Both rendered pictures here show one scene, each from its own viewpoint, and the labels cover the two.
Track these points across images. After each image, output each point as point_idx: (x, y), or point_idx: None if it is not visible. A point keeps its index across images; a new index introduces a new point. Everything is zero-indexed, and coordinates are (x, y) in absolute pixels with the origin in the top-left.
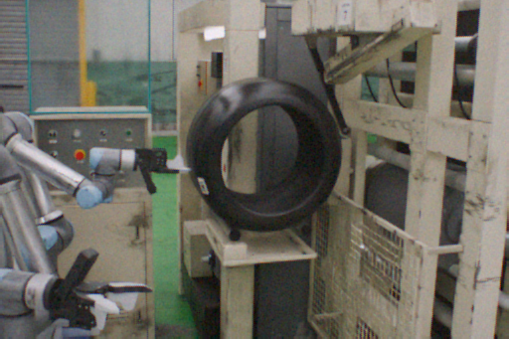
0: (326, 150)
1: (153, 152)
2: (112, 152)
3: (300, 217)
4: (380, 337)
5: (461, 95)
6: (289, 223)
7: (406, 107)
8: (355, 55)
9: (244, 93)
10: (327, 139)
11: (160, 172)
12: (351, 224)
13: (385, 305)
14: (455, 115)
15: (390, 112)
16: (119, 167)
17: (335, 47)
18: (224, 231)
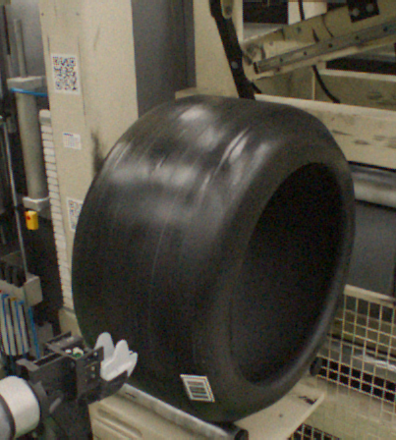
0: (348, 223)
1: (77, 363)
2: None
3: (317, 352)
4: None
5: (354, 63)
6: (306, 370)
7: (339, 100)
8: (370, 33)
9: (249, 157)
10: (350, 203)
11: (100, 400)
12: (355, 322)
13: (359, 403)
14: (364, 96)
15: (381, 124)
16: (10, 439)
17: (177, 3)
18: (198, 433)
